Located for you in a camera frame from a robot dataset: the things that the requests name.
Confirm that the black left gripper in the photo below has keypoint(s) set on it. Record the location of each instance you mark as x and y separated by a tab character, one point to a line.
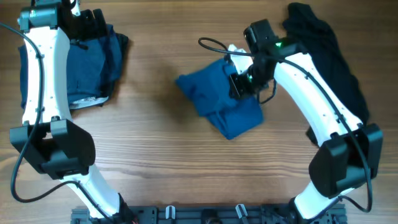
94	22

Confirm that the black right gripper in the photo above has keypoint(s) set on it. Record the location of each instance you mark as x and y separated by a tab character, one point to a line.
237	85

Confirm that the blue t-shirt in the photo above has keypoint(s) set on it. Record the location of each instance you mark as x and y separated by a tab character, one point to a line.
208	89

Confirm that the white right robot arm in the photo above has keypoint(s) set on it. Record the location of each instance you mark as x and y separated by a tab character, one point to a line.
348	150

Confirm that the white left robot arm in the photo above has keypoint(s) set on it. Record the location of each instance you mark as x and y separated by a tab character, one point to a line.
48	139

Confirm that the folded dark blue shorts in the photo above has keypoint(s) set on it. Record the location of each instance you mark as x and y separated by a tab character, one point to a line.
93	67

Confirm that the black garment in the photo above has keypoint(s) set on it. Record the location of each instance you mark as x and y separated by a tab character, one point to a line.
320	40

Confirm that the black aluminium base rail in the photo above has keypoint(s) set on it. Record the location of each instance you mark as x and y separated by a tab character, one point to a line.
267	213

